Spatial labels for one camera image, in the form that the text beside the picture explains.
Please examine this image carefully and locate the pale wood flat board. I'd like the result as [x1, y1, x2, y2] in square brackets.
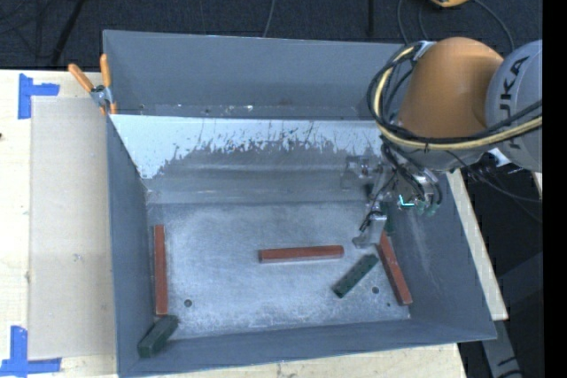
[27, 96, 118, 362]

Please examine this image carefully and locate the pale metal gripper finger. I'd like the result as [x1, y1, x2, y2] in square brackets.
[339, 154, 384, 191]
[352, 210, 392, 250]

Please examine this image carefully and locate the grey metal bin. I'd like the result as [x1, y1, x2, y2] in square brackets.
[101, 29, 499, 378]

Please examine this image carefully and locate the dark green flat block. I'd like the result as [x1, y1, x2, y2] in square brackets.
[136, 313, 181, 359]
[331, 253, 381, 299]

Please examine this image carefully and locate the red-brown flat block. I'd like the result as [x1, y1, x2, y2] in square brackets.
[375, 230, 415, 307]
[152, 224, 170, 317]
[258, 244, 346, 266]

